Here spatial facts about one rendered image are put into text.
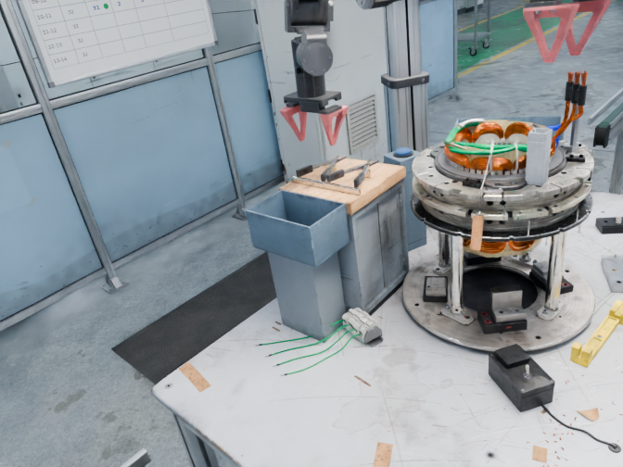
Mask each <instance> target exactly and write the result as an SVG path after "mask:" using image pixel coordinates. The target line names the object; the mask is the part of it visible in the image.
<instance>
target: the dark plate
mask: <svg viewBox="0 0 623 467"><path fill-rule="evenodd" d="M510 285H519V286H520V287H521V289H522V304H521V306H522V308H523V309H526V308H528V307H529V306H531V305H532V304H533V303H534V302H535V301H536V299H537V297H538V291H537V289H536V287H535V285H534V284H533V283H532V282H531V281H530V280H528V279H527V278H525V277H522V276H520V275H518V274H515V273H511V272H508V271H497V270H481V271H471V272H467V273H464V306H465V307H467V308H469V309H472V310H475V311H478V310H483V309H489V307H490V288H494V287H505V286H510Z"/></svg>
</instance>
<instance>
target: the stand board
mask: <svg viewBox="0 0 623 467"><path fill-rule="evenodd" d="M365 162H366V160H359V159H353V158H345V159H343V160H341V161H339V162H338V163H337V164H336V166H337V170H341V169H343V170H347V169H350V168H353V167H356V166H359V165H362V164H364V163H365ZM369 170H371V178H370V179H369V178H364V181H363V182H362V183H361V184H360V185H359V186H358V187H356V188H361V195H360V196H356V195H352V194H347V193H342V192H338V191H333V190H328V189H324V188H319V187H314V186H309V185H305V184H300V183H292V182H290V183H287V184H286V185H284V186H282V187H280V188H279V191H280V190H287V191H291V192H295V193H300V194H304V195H308V196H317V197H320V198H325V199H330V200H334V201H338V202H342V203H346V206H347V213H348V214H350V215H352V214H354V213H355V212H357V211H358V210H359V209H361V208H363V207H364V206H365V205H367V204H368V203H370V202H371V201H372V200H374V199H375V198H377V197H378V196H380V195H381V194H383V193H384V192H386V191H387V190H388V189H389V188H390V187H392V186H393V185H394V184H396V183H398V182H399V181H400V180H402V179H403V178H405V177H406V168H405V167H404V166H398V165H391V164H385V163H379V162H378V163H376V164H375V165H373V166H370V168H369ZM323 172H324V166H323V167H321V168H318V169H315V170H313V172H311V173H308V174H306V175H303V176H301V178H307V179H312V180H316V181H321V174H322V173H323ZM357 176H358V171H357V170H356V171H354V172H350V173H347V174H345V176H344V177H342V178H340V179H337V180H335V181H333V182H331V183H336V184H341V185H346V186H351V187H354V181H353V180H354V179H355V178H356V177H357Z"/></svg>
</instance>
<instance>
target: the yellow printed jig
mask: <svg viewBox="0 0 623 467"><path fill-rule="evenodd" d="M619 324H621V325H623V301H620V300H617V301H616V303H615V304H614V305H613V307H612V308H611V309H610V310H609V314H608V315H607V316H606V317H605V319H604V320H603V322H602V323H601V324H600V326H599V327H598V328H597V330H596V331H595V332H594V334H593V335H592V336H591V338H590V339H589V340H588V342H587V343H586V344H585V346H584V347H582V344H580V343H578V342H575V343H574V345H573V346H572V348H571V355H570V361H572V362H575V363H577V364H578V365H581V366H583V367H586V368H588V367H589V365H590V364H591V362H592V361H593V359H594V358H595V356H596V355H597V354H598V352H599V351H600V350H601V348H602V347H603V345H604V344H605V342H606V341H607V339H608V338H609V337H610V335H611V334H612V333H613V332H614V331H615V329H616V328H617V326H618V325H619Z"/></svg>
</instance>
